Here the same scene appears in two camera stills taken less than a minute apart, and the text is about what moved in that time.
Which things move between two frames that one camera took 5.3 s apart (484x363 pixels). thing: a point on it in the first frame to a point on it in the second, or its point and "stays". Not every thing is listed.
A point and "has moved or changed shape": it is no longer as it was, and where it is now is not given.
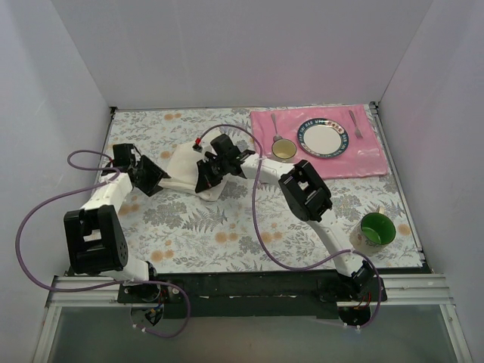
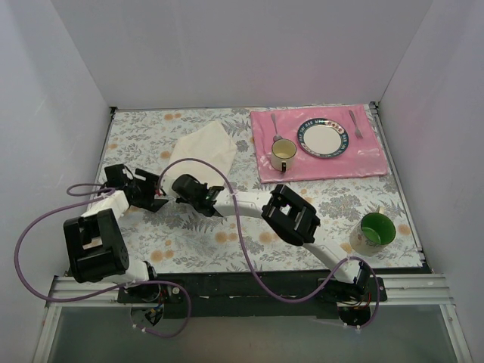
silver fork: x=358 y=132 stays
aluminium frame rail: x=403 y=291 stays
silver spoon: x=277 y=136 stays
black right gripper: x=212 y=169 to x=210 y=195
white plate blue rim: x=323 y=138 stays
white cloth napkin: x=181 y=174 has moved or changed shape
